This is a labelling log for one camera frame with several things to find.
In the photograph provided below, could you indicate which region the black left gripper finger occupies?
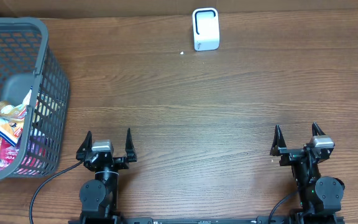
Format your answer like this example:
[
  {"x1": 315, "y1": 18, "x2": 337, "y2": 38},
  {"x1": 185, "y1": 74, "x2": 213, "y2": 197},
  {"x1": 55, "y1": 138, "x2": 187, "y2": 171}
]
[
  {"x1": 125, "y1": 128, "x2": 137, "y2": 162},
  {"x1": 76, "y1": 131, "x2": 93, "y2": 161}
]

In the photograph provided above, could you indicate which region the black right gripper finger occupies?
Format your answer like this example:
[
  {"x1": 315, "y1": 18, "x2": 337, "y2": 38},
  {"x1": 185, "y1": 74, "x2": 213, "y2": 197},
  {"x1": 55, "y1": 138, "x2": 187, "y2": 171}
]
[
  {"x1": 311, "y1": 122, "x2": 325, "y2": 136},
  {"x1": 270, "y1": 124, "x2": 287, "y2": 156}
]

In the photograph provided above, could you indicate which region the pink purple sanitary pad pack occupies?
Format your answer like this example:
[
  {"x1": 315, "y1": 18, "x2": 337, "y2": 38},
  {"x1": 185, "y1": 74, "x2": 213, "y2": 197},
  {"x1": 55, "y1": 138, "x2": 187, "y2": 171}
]
[{"x1": 0, "y1": 138, "x2": 45, "y2": 171}]

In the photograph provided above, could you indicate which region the yellow blue snack bag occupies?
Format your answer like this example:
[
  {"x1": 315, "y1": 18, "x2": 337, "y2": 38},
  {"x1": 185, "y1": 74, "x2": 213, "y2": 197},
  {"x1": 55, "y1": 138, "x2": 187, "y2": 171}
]
[{"x1": 0, "y1": 89, "x2": 32, "y2": 146}]

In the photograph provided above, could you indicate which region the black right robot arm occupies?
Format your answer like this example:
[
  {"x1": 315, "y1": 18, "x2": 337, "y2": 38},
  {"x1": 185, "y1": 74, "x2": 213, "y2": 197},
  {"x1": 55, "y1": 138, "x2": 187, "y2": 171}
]
[{"x1": 268, "y1": 123, "x2": 345, "y2": 223}]

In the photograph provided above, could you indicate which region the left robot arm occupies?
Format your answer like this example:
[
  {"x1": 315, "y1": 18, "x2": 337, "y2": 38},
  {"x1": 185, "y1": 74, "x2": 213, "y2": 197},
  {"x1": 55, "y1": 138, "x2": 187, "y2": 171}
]
[{"x1": 76, "y1": 129, "x2": 137, "y2": 224}]

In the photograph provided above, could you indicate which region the white barcode scanner stand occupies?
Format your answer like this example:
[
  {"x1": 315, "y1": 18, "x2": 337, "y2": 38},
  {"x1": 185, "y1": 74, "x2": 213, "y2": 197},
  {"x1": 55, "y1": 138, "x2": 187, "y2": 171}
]
[{"x1": 192, "y1": 7, "x2": 220, "y2": 52}]

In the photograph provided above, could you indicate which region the grey plastic mesh basket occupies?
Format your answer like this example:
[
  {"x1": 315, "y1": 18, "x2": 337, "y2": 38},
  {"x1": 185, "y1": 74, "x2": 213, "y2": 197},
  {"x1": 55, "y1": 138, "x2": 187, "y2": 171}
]
[{"x1": 0, "y1": 17, "x2": 70, "y2": 180}]

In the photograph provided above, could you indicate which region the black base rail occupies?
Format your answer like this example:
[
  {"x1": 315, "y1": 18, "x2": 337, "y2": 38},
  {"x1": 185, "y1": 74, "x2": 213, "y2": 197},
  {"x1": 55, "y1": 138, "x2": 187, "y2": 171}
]
[{"x1": 67, "y1": 215, "x2": 345, "y2": 224}]

